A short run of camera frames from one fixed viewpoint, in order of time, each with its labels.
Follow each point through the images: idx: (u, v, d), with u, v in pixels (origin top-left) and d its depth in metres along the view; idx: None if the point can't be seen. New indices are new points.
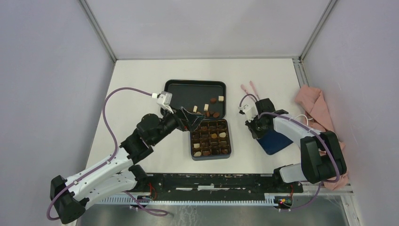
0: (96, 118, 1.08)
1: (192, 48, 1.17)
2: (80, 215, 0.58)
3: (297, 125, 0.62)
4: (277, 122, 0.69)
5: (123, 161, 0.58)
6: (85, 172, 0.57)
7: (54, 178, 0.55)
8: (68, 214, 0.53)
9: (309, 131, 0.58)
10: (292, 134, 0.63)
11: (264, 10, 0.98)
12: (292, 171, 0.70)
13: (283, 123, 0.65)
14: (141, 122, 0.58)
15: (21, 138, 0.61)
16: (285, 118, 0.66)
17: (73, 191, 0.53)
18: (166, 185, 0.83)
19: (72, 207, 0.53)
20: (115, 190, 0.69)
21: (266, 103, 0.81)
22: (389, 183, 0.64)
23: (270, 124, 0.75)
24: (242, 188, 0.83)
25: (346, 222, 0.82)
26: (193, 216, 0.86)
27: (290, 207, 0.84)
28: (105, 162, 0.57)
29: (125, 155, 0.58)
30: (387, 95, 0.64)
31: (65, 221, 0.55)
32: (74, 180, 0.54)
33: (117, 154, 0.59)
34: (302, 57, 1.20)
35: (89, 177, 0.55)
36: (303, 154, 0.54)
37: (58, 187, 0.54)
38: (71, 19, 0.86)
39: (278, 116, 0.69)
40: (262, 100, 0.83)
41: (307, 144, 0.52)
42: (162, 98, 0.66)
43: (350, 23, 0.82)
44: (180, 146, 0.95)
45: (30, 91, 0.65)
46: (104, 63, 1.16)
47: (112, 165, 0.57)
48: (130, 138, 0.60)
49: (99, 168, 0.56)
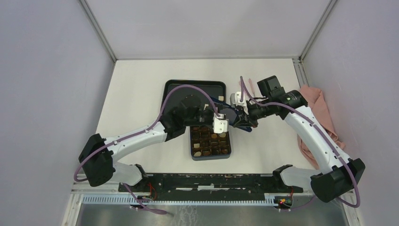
0: (96, 117, 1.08)
1: (193, 47, 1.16)
2: (105, 181, 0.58)
3: (322, 140, 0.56)
4: (293, 118, 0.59)
5: (159, 133, 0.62)
6: (123, 135, 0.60)
7: (93, 135, 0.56)
8: (99, 175, 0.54)
9: (338, 157, 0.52)
10: (312, 146, 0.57)
11: (264, 10, 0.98)
12: (293, 175, 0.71)
13: (305, 128, 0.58)
14: (186, 100, 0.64)
15: (21, 137, 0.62)
16: (307, 120, 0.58)
17: (112, 149, 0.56)
18: (166, 185, 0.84)
19: (107, 166, 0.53)
20: (126, 177, 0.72)
21: (271, 83, 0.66)
22: (389, 183, 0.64)
23: (282, 112, 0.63)
24: (242, 188, 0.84)
25: (345, 222, 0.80)
26: (193, 216, 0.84)
27: (290, 207, 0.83)
28: (144, 130, 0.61)
29: (162, 128, 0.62)
30: (387, 95, 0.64)
31: (92, 182, 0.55)
32: (112, 141, 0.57)
33: (155, 125, 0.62)
34: (302, 57, 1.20)
35: (128, 141, 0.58)
36: (323, 182, 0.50)
37: (96, 143, 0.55)
38: (71, 18, 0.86)
39: (296, 113, 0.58)
40: (268, 80, 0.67)
41: (334, 178, 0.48)
42: (219, 128, 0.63)
43: (351, 22, 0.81)
44: (179, 146, 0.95)
45: (30, 92, 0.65)
46: (104, 64, 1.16)
47: (149, 134, 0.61)
48: (167, 115, 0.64)
49: (137, 135, 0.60)
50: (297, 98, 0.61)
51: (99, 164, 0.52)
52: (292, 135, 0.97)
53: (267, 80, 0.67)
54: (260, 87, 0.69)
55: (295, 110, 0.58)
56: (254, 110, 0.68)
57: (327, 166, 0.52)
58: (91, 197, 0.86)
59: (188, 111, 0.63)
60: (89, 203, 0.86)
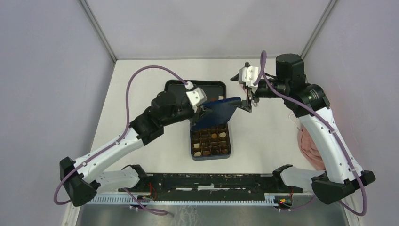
0: (96, 117, 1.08)
1: (193, 47, 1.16)
2: (91, 198, 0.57)
3: (339, 149, 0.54)
4: (312, 122, 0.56)
5: (132, 142, 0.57)
6: (93, 153, 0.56)
7: (62, 160, 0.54)
8: (78, 197, 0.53)
9: (351, 170, 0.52)
10: (325, 153, 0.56)
11: (264, 10, 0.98)
12: (293, 175, 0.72)
13: (322, 134, 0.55)
14: (157, 99, 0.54)
15: (22, 137, 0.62)
16: (327, 126, 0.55)
17: (82, 173, 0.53)
18: (166, 185, 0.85)
19: (82, 189, 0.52)
20: (120, 183, 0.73)
21: (295, 62, 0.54)
22: (389, 183, 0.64)
23: (299, 110, 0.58)
24: (242, 188, 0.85)
25: (346, 222, 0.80)
26: (193, 216, 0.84)
27: (290, 207, 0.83)
28: (114, 142, 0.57)
29: (135, 136, 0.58)
30: (387, 95, 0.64)
31: (76, 204, 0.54)
32: (81, 162, 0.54)
33: (126, 134, 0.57)
34: (302, 57, 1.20)
35: (98, 159, 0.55)
36: (329, 189, 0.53)
37: (66, 169, 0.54)
38: (72, 18, 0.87)
39: (316, 117, 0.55)
40: (295, 65, 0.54)
41: (344, 191, 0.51)
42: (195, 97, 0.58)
43: (351, 22, 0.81)
44: (179, 146, 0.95)
45: (31, 92, 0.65)
46: (104, 64, 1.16)
47: (121, 145, 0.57)
48: (142, 117, 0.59)
49: (107, 150, 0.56)
50: (318, 98, 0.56)
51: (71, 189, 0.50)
52: (292, 135, 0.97)
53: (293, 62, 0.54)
54: (276, 66, 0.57)
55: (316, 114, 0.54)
56: (261, 88, 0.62)
57: (339, 178, 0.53)
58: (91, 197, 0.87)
59: (162, 111, 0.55)
60: (89, 203, 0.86)
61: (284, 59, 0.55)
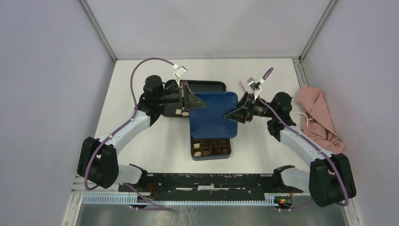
0: (96, 117, 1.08)
1: (193, 47, 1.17)
2: (113, 181, 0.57)
3: (307, 143, 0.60)
4: (283, 134, 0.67)
5: (144, 117, 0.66)
6: (114, 129, 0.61)
7: (85, 139, 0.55)
8: (107, 173, 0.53)
9: (320, 152, 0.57)
10: (300, 151, 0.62)
11: (264, 10, 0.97)
12: (292, 178, 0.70)
13: (290, 137, 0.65)
14: (146, 84, 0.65)
15: (21, 138, 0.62)
16: (292, 131, 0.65)
17: (111, 143, 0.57)
18: (166, 185, 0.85)
19: (113, 160, 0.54)
20: (129, 174, 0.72)
21: (287, 103, 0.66)
22: (389, 183, 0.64)
23: (277, 134, 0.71)
24: (242, 188, 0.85)
25: (345, 222, 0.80)
26: (193, 216, 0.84)
27: (290, 207, 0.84)
28: (129, 119, 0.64)
29: (144, 114, 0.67)
30: (387, 95, 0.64)
31: (104, 182, 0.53)
32: (107, 136, 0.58)
33: (137, 113, 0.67)
34: (302, 57, 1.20)
35: (121, 133, 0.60)
36: (314, 178, 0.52)
37: (92, 147, 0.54)
38: (71, 18, 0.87)
39: (286, 128, 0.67)
40: (284, 107, 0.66)
41: (318, 168, 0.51)
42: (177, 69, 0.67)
43: (351, 22, 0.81)
44: (180, 146, 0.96)
45: (30, 92, 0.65)
46: (104, 64, 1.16)
47: (135, 121, 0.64)
48: (141, 103, 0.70)
49: (126, 125, 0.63)
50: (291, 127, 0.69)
51: (105, 158, 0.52)
52: None
53: (283, 100, 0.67)
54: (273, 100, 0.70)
55: (286, 125, 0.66)
56: (257, 106, 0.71)
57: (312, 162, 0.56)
58: (91, 197, 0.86)
59: (155, 92, 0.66)
60: (89, 203, 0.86)
61: (282, 97, 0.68)
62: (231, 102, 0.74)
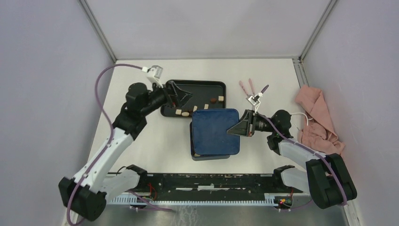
0: (96, 117, 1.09)
1: (193, 47, 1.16)
2: (101, 210, 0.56)
3: (302, 149, 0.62)
4: (282, 145, 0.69)
5: (122, 138, 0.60)
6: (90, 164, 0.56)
7: (60, 181, 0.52)
8: (92, 208, 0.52)
9: (314, 154, 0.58)
10: (296, 156, 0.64)
11: (264, 10, 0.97)
12: (292, 179, 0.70)
13: (287, 146, 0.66)
14: (128, 92, 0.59)
15: (21, 138, 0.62)
16: (289, 141, 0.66)
17: (87, 183, 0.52)
18: (166, 185, 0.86)
19: (92, 199, 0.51)
20: (125, 185, 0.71)
21: (287, 122, 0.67)
22: (389, 183, 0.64)
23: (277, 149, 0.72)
24: (242, 188, 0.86)
25: (345, 222, 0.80)
26: (193, 216, 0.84)
27: (290, 207, 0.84)
28: (106, 145, 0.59)
29: (123, 133, 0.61)
30: (387, 95, 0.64)
31: (91, 216, 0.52)
32: (82, 175, 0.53)
33: (115, 133, 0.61)
34: (302, 57, 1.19)
35: (97, 166, 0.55)
36: (312, 180, 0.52)
37: (68, 188, 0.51)
38: (71, 18, 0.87)
39: (284, 139, 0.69)
40: (283, 125, 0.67)
41: (313, 167, 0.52)
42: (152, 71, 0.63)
43: (350, 22, 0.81)
44: (180, 146, 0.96)
45: (30, 92, 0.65)
46: (104, 64, 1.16)
47: (113, 146, 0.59)
48: (122, 114, 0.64)
49: (104, 154, 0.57)
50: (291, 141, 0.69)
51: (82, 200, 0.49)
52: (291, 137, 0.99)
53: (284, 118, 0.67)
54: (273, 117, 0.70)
55: (283, 136, 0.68)
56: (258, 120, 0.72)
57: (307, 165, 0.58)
58: None
59: (138, 100, 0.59)
60: None
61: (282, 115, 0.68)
62: (232, 118, 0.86)
